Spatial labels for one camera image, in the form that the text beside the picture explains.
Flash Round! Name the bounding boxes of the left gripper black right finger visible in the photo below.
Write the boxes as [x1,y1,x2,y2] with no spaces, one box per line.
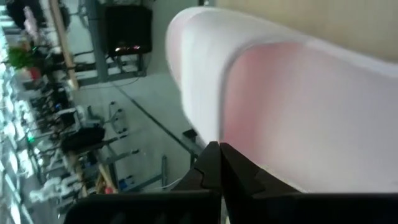
[219,142,301,197]

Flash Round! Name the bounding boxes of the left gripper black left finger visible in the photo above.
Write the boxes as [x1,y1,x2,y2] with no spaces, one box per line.
[172,141,222,200]

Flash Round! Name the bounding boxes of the black equipment box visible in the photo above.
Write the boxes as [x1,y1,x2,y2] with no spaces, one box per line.
[104,4,153,57]

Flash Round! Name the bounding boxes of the green background potted plant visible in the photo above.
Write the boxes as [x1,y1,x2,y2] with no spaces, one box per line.
[7,46,41,80]

